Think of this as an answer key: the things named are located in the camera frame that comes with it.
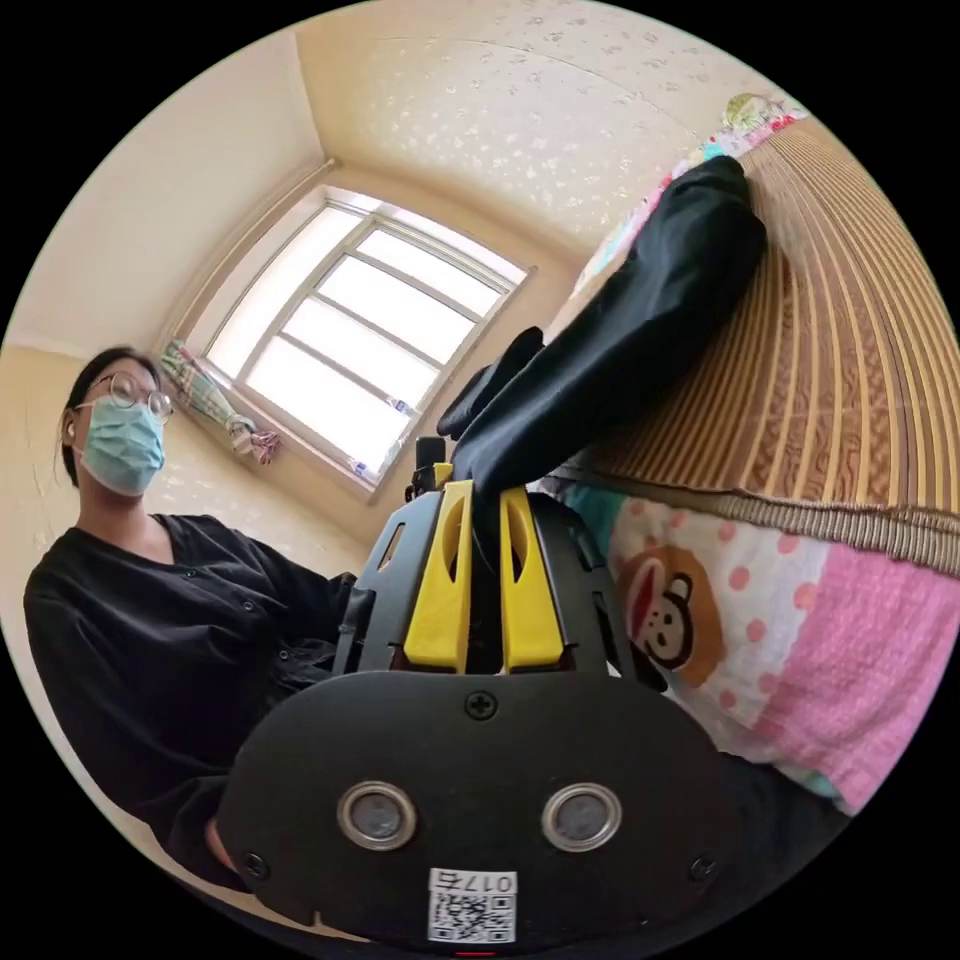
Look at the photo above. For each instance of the plaid curtain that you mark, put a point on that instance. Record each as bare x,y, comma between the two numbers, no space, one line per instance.
214,401

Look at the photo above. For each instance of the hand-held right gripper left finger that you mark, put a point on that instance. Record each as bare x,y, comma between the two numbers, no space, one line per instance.
439,600

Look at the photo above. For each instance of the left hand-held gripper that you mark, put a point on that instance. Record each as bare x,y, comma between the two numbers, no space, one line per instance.
429,452

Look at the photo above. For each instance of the black pants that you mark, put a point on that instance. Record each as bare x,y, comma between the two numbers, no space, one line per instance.
622,360

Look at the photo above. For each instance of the person's right hand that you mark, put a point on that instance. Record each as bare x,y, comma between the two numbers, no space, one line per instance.
220,851

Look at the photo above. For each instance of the bed with woven mat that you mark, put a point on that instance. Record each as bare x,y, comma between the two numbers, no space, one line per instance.
825,375

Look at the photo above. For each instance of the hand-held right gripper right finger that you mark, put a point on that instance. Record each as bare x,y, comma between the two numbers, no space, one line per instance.
531,615

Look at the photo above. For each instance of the person's body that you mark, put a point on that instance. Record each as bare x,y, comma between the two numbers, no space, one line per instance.
150,622

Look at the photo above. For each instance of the window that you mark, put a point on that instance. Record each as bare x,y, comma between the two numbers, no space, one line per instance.
360,337

